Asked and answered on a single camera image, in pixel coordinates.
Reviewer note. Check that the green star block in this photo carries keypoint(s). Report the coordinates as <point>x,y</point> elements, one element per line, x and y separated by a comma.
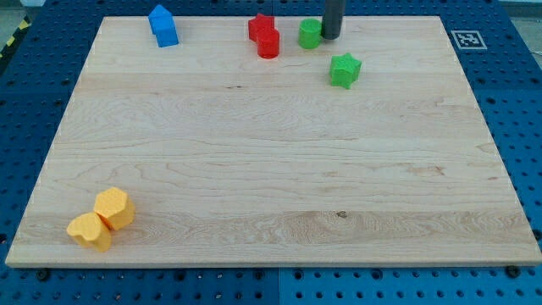
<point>344,70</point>

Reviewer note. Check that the red star block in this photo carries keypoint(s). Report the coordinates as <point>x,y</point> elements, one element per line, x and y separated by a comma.
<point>257,23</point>

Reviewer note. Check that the light wooden board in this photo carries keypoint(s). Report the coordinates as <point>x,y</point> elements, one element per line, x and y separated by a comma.
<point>232,160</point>

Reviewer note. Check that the red cylinder block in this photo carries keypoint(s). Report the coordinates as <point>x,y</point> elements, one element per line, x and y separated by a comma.
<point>268,40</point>

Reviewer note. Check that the green cylinder block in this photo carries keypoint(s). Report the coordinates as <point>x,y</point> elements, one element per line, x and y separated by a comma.
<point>309,34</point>

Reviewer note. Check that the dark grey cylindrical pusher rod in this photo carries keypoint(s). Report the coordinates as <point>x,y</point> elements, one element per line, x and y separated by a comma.
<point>332,18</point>

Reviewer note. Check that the blue cube block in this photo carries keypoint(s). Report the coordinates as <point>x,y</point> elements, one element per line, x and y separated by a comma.
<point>166,37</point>

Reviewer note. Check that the yellow hexagon block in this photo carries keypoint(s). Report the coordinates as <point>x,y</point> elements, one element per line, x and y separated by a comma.
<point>115,208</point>

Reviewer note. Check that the blue house-shaped block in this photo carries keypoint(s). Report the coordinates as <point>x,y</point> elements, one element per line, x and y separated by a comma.
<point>160,19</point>

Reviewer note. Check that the yellow heart block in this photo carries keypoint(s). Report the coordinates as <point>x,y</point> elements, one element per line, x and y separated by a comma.
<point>89,231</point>

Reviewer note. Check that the black white fiducial marker tag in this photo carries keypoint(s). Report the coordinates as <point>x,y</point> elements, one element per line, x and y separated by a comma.
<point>468,40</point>

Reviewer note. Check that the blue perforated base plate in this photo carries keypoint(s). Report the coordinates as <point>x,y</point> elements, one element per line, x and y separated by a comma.
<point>45,61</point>

